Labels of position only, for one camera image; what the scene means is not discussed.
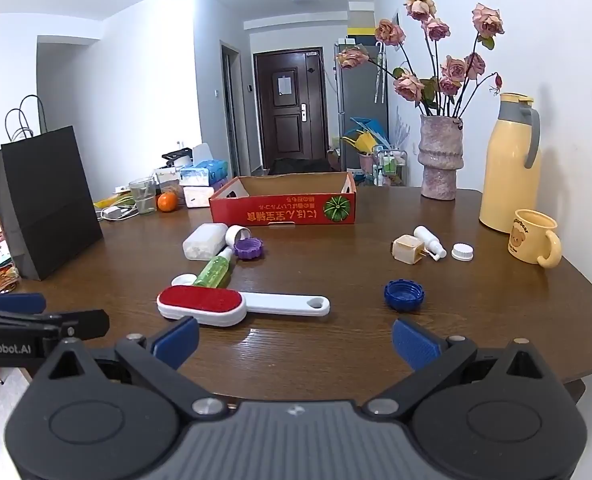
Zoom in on clear folded umbrella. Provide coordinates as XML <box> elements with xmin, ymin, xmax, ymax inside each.
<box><xmin>374</xmin><ymin>42</ymin><xmax>388</xmax><ymax>106</ymax></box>

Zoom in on beige square bottle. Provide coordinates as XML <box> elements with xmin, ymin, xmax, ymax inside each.
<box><xmin>390</xmin><ymin>233</ymin><xmax>426</xmax><ymax>265</ymax></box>

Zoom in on white wire cart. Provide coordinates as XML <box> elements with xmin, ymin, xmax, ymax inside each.
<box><xmin>373</xmin><ymin>144</ymin><xmax>408</xmax><ymax>187</ymax></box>

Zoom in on green plastic bottle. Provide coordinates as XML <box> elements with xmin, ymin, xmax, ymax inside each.
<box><xmin>193</xmin><ymin>246</ymin><xmax>237</xmax><ymax>289</ymax></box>

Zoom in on blue and yellow toys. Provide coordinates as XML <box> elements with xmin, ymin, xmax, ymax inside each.
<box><xmin>342</xmin><ymin>116</ymin><xmax>391</xmax><ymax>155</ymax></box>

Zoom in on black device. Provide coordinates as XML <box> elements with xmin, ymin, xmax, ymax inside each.
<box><xmin>161</xmin><ymin>147</ymin><xmax>193</xmax><ymax>169</ymax></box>

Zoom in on yellow and black box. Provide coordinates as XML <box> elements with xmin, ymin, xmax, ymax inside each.
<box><xmin>347</xmin><ymin>21</ymin><xmax>377</xmax><ymax>44</ymax></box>

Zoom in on yellow thermos jug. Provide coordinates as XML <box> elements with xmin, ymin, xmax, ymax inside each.
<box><xmin>478</xmin><ymin>92</ymin><xmax>543</xmax><ymax>235</ymax></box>

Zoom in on clear food container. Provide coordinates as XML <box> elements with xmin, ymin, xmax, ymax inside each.
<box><xmin>154</xmin><ymin>166</ymin><xmax>182</xmax><ymax>196</ymax></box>

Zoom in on red and white lint brush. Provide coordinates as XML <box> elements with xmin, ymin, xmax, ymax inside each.
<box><xmin>156</xmin><ymin>285</ymin><xmax>331</xmax><ymax>328</ymax></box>

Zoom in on red cardboard box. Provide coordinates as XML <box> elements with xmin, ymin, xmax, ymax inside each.
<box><xmin>209</xmin><ymin>172</ymin><xmax>357</xmax><ymax>227</ymax></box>

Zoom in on purple bottle cap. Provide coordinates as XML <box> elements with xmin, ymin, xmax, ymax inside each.
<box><xmin>234</xmin><ymin>237</ymin><xmax>267</xmax><ymax>262</ymax></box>

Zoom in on yellow bear print mug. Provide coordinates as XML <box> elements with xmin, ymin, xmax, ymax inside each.
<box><xmin>506</xmin><ymin>208</ymin><xmax>563</xmax><ymax>269</ymax></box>

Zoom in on white cup-shaped cap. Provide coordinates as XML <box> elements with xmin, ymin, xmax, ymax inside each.
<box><xmin>225</xmin><ymin>225</ymin><xmax>252</xmax><ymax>249</ymax></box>

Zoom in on white spray bottle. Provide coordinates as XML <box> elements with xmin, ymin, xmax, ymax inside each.
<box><xmin>413</xmin><ymin>225</ymin><xmax>448</xmax><ymax>263</ymax></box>

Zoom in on blue bottle cap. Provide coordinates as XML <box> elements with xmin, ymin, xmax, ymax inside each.
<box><xmin>383</xmin><ymin>278</ymin><xmax>425</xmax><ymax>315</ymax></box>

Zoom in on dark brown door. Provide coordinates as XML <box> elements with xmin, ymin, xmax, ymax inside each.
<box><xmin>253</xmin><ymin>49</ymin><xmax>328</xmax><ymax>172</ymax></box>

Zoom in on dried pink roses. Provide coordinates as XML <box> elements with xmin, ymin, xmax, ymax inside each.
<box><xmin>335</xmin><ymin>0</ymin><xmax>505</xmax><ymax>120</ymax></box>

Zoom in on pink ceramic vase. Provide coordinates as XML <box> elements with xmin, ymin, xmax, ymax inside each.
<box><xmin>418</xmin><ymin>113</ymin><xmax>465</xmax><ymax>201</ymax></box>

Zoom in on translucent cotton swab box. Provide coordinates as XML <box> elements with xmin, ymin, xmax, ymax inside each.
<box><xmin>182</xmin><ymin>223</ymin><xmax>230</xmax><ymax>261</ymax></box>

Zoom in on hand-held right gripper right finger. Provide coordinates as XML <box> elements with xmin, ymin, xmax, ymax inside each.
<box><xmin>364</xmin><ymin>317</ymin><xmax>545</xmax><ymax>417</ymax></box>

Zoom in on clear glass cup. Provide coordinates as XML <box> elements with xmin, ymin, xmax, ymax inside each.
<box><xmin>128</xmin><ymin>177</ymin><xmax>158</xmax><ymax>216</ymax></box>

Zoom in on blue tissue pack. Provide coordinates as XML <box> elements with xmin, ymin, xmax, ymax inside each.
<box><xmin>179</xmin><ymin>143</ymin><xmax>229</xmax><ymax>187</ymax></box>

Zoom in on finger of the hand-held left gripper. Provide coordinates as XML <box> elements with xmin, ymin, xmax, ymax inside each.
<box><xmin>0</xmin><ymin>292</ymin><xmax>47</xmax><ymax>315</ymax></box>
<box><xmin>0</xmin><ymin>308</ymin><xmax>111</xmax><ymax>340</ymax></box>

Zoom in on purple tissue pack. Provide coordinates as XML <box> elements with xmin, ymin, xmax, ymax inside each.
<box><xmin>182</xmin><ymin>186</ymin><xmax>216</xmax><ymax>208</ymax></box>

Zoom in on white charger with cable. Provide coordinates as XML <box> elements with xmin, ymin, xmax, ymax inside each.
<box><xmin>100</xmin><ymin>204</ymin><xmax>140</xmax><ymax>222</ymax></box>

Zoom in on grey interior door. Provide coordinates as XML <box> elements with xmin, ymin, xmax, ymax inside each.
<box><xmin>220</xmin><ymin>41</ymin><xmax>242</xmax><ymax>179</ymax></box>

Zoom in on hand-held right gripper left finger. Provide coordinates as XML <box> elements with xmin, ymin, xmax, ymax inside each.
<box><xmin>47</xmin><ymin>316</ymin><xmax>230</xmax><ymax>417</ymax></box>

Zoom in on black paper bag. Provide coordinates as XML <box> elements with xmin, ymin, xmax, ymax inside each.
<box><xmin>0</xmin><ymin>94</ymin><xmax>105</xmax><ymax>282</ymax></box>

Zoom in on grey refrigerator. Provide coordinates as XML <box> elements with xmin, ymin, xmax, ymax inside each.
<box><xmin>333</xmin><ymin>41</ymin><xmax>390</xmax><ymax>172</ymax></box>

